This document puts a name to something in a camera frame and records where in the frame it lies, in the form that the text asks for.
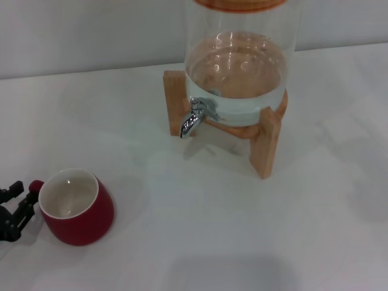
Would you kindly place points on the wooden dispenser stand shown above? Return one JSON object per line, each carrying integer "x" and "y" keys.
{"x": 270, "y": 151}

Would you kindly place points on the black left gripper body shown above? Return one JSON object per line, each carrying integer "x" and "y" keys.
{"x": 6, "y": 224}

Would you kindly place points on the chrome metal faucet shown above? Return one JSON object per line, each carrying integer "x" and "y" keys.
{"x": 190, "y": 121}

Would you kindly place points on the red ceramic cup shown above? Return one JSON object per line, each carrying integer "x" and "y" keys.
{"x": 88, "y": 218}

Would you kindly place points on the wooden jar lid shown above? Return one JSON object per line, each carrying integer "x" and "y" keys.
{"x": 239, "y": 4}

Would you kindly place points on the glass water dispenser jar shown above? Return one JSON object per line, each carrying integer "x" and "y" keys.
{"x": 239, "y": 78}

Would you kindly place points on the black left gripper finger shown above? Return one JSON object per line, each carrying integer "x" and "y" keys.
{"x": 30, "y": 203}
{"x": 16, "y": 188}

